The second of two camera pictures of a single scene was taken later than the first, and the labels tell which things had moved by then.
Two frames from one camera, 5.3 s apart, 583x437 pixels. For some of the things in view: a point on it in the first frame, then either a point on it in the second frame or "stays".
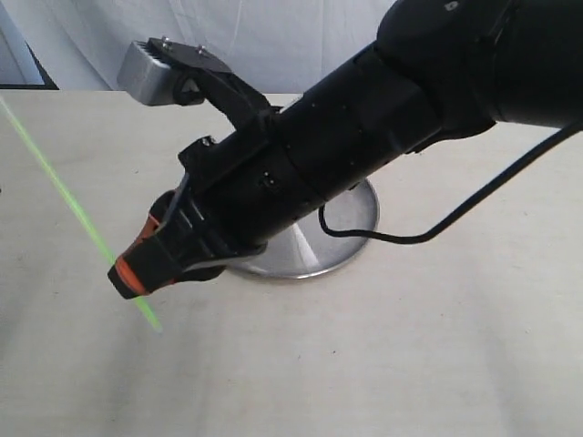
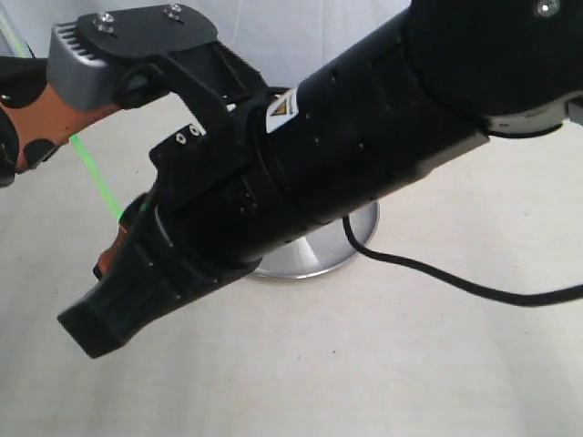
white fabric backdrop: (277, 45) stays
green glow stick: (149, 312) → (107, 198)
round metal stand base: (304, 248) stays
